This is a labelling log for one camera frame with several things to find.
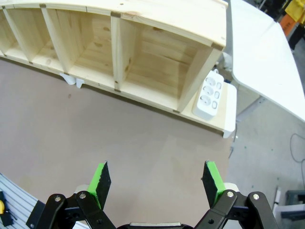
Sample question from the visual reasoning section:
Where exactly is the pine wood four-compartment shelf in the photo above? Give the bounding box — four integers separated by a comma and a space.
0, 0, 227, 115

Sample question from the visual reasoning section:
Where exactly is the grey metal stand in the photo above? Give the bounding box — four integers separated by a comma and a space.
274, 186, 305, 229

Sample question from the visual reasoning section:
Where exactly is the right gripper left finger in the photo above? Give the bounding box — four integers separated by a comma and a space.
45, 160, 118, 229

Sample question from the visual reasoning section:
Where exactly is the white-edged wooden desk riser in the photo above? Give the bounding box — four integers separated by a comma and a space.
59, 73, 76, 85

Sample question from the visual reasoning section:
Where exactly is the white three-socket power strip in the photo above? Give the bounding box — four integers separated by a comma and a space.
192, 69, 225, 121

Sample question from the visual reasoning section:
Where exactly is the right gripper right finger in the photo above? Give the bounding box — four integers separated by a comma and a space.
194, 160, 280, 229

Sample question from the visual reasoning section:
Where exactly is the person in yellow top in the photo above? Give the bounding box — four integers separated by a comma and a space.
279, 0, 305, 34

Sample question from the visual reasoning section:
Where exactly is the grey aluminium frame rail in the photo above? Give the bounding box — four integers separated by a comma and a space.
0, 171, 46, 229

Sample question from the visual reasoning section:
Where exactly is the grey floor cable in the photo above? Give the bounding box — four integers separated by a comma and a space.
289, 133, 305, 163

